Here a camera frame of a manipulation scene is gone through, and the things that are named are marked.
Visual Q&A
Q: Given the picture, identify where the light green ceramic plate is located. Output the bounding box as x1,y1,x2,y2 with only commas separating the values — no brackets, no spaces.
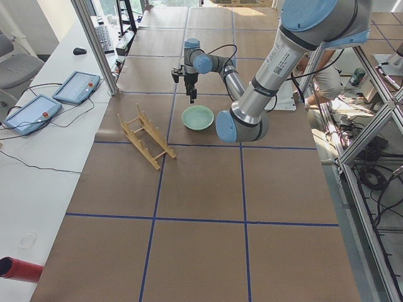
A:
181,105,214,131

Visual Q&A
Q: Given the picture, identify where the lower teach pendant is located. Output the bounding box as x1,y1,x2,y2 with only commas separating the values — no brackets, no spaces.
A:
3,94,62,135

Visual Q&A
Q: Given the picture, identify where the grey office chair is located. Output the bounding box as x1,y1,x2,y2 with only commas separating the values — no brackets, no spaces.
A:
1,33,44,108

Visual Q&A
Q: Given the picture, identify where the upper teach pendant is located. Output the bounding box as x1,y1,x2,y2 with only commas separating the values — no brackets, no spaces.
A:
52,71,101,104

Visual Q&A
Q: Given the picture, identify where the aluminium frame rack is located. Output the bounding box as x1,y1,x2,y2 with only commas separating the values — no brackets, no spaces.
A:
319,46,402,301

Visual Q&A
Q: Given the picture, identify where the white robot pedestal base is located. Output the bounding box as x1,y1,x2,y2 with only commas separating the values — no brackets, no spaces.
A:
264,81,296,111

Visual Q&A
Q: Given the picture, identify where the person in beige shirt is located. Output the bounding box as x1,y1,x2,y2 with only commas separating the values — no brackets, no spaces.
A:
293,50,343,109

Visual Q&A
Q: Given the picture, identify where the red fire extinguisher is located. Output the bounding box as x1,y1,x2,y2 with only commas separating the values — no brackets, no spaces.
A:
1,257,43,283

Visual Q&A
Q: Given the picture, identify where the black computer mouse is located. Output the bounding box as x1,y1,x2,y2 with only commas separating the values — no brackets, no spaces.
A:
73,47,87,55

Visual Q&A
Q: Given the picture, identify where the aluminium frame post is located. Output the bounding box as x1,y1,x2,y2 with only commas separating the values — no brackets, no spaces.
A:
71,0,119,96

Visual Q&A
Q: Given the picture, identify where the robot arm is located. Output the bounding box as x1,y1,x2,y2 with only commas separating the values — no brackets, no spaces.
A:
175,38,246,104
215,0,373,143

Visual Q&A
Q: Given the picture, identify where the teach pendant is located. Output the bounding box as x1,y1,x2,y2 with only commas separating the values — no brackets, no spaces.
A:
52,71,101,104
3,94,62,135

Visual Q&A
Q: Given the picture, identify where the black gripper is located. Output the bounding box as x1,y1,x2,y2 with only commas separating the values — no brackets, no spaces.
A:
184,72,198,104

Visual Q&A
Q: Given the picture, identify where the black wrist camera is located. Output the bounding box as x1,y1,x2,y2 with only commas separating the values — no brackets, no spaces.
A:
171,65,186,84

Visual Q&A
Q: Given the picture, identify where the wooden dish rack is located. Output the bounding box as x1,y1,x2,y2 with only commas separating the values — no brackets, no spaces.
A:
117,104,176,171

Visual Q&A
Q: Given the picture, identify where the black keyboard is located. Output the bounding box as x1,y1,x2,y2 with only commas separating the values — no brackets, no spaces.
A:
94,25,114,53

